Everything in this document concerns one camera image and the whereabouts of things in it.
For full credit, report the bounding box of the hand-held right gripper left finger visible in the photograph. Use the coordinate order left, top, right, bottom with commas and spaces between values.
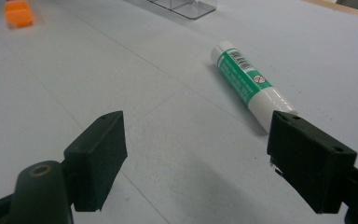
62, 110, 129, 213

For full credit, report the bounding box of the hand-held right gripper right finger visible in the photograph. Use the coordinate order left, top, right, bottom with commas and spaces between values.
266, 110, 358, 216

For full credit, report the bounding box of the orange highlighter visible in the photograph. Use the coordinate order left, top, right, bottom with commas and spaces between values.
3, 0, 34, 29

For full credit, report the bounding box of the white table cover sheet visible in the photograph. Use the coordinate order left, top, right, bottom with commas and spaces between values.
0, 0, 358, 224

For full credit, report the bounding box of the green and white glue stick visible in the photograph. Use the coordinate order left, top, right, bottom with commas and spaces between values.
210, 40, 299, 134

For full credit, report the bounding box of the clear plastic organizer box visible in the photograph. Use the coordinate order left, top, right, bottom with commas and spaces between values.
145, 0, 219, 21

